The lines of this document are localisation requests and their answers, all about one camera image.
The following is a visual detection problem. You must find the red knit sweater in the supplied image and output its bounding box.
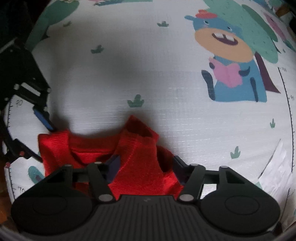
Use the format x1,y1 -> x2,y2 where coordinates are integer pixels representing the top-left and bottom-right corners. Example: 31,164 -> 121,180
38,116 -> 183,198

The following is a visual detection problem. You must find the white paper patch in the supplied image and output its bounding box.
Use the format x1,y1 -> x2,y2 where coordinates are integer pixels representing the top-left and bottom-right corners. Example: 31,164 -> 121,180
258,140 -> 292,202

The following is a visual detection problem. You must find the cartoon printed play mat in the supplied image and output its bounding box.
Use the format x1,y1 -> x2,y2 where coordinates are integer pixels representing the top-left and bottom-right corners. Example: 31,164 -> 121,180
4,0 -> 296,230

